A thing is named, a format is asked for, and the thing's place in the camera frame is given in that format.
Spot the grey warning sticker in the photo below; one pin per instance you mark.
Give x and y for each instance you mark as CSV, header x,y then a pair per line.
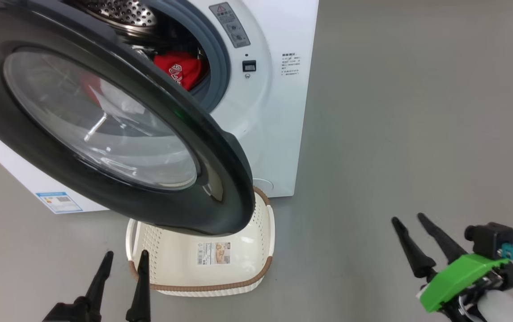
x,y
231,27

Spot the cream perforated laundry basket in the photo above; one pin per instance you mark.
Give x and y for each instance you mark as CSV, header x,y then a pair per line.
x,y
243,264

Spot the grey rubber door gasket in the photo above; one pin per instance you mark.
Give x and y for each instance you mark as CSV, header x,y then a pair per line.
x,y
220,58

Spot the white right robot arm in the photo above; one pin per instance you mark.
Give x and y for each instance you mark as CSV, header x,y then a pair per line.
x,y
506,311

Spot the white front-load washing machine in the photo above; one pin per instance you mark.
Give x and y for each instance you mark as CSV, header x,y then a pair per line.
x,y
283,134

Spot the dark round glass washer door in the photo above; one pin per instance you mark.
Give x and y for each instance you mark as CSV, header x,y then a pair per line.
x,y
231,179

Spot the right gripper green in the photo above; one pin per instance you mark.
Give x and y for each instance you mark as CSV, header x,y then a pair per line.
x,y
457,279

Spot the round white filter cover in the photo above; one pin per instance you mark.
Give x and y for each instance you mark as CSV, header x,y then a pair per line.
x,y
265,184

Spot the paper basket label sticker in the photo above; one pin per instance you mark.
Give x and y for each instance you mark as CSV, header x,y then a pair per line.
x,y
214,253

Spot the red garment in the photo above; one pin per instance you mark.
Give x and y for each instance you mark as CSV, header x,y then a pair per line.
x,y
180,67

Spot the steel perforated washer drum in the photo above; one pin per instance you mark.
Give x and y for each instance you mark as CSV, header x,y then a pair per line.
x,y
122,13

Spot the blue energy label sticker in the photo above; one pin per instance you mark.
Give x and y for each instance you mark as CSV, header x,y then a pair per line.
x,y
59,202

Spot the white cloth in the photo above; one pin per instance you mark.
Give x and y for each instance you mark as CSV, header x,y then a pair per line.
x,y
120,100

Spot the black door latch socket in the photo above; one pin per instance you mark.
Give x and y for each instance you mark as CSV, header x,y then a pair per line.
x,y
249,66

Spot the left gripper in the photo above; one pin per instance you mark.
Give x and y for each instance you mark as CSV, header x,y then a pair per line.
x,y
70,313

